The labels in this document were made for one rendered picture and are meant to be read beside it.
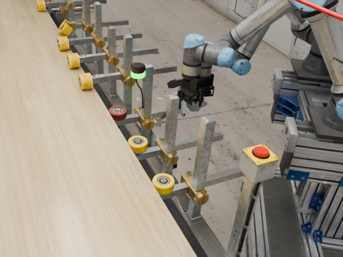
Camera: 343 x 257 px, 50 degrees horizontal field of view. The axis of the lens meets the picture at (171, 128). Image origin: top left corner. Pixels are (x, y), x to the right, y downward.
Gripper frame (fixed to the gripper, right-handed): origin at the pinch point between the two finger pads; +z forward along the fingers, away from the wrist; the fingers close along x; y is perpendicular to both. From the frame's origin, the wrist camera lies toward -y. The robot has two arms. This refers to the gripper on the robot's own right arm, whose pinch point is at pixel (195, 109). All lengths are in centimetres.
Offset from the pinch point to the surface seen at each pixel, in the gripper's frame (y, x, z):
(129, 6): 121, 428, 84
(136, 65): -34.3, -4.2, -32.0
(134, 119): -34.0, -1.6, -3.3
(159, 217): -50, -65, -8
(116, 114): -43.3, -3.6, -8.9
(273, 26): 247, 228, 60
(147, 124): -30.5, -8.6, -3.7
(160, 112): -20.7, -1.6, -3.9
